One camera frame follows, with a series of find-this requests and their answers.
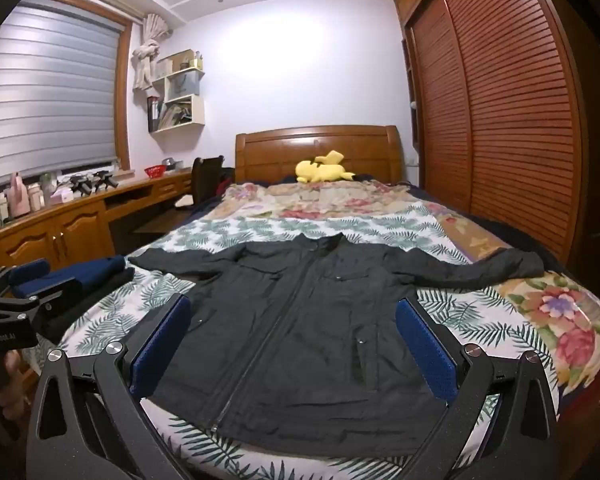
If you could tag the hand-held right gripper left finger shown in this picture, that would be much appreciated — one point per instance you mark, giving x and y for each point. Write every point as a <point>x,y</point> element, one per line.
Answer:
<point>162,342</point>

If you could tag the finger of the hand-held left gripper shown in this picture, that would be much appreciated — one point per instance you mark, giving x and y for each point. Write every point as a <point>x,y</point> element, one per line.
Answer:
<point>60,297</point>
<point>30,271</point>

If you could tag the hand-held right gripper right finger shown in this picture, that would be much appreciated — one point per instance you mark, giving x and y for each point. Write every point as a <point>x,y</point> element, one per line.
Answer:
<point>427,355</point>

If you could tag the black jacket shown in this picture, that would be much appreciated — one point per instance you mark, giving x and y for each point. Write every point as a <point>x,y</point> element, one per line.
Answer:
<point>305,335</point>

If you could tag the person's left hand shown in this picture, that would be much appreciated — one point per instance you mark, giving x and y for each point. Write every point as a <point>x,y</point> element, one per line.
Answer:
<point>16,377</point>

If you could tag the folded black garment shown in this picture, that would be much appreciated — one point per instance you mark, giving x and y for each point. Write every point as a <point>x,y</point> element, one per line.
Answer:
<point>105,285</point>

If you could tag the folded navy garment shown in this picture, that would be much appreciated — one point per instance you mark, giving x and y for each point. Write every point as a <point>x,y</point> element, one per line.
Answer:
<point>100,267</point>

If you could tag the wooden desk cabinet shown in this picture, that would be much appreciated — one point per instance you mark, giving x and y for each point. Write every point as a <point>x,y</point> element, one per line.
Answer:
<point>80,220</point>

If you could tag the pink bottle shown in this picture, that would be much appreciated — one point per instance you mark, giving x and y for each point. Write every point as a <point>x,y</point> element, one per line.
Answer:
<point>19,200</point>

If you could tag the white bottle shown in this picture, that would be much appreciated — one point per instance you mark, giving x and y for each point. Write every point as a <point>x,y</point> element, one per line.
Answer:
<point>34,197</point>

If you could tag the pink tissue box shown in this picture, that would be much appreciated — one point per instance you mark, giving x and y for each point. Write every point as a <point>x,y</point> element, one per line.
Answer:
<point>62,196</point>

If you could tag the black mini tripod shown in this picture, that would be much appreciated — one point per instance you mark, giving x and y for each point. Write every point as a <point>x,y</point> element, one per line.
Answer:
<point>80,185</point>
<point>102,180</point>

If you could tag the leaf print blanket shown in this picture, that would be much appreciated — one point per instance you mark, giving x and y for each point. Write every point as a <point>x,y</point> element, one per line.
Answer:
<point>380,232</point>

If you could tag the red basket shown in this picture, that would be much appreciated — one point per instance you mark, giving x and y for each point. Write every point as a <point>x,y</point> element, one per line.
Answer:
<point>155,172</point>

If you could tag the dark chair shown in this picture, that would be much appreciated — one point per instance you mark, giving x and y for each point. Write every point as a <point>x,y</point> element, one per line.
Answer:
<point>205,175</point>

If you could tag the grey pot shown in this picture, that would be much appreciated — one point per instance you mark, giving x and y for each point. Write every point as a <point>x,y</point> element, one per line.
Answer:
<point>171,163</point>

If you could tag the grey window blind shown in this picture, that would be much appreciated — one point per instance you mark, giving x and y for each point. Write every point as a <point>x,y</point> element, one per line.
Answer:
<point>50,90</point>

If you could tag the floral quilt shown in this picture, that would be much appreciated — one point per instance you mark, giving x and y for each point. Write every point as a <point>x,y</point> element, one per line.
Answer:
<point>330,200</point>

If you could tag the black binders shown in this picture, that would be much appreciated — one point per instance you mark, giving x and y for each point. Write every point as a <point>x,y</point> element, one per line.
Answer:
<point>153,112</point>

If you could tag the stack of books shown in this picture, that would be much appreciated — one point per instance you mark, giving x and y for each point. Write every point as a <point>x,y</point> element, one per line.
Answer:
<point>175,115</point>

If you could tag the yellow plush toy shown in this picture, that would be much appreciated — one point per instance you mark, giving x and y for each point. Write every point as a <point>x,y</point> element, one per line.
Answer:
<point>320,170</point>

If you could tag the wooden bed headboard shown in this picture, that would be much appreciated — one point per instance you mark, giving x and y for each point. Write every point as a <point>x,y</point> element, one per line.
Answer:
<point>280,155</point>

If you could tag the tied beige curtain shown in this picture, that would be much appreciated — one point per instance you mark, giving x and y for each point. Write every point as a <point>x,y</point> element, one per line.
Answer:
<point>145,65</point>

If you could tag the grey paper bag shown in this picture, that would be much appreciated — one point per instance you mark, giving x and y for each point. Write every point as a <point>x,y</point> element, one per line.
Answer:
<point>182,84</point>

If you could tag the wooden louvered wardrobe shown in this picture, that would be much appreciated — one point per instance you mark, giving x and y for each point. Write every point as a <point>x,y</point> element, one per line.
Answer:
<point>505,110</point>

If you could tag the wooden window frame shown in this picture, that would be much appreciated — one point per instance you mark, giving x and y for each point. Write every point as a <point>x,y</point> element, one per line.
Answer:
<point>125,85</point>

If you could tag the white wall shelf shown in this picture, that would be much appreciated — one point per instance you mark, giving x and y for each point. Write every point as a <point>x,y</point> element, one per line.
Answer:
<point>197,110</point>

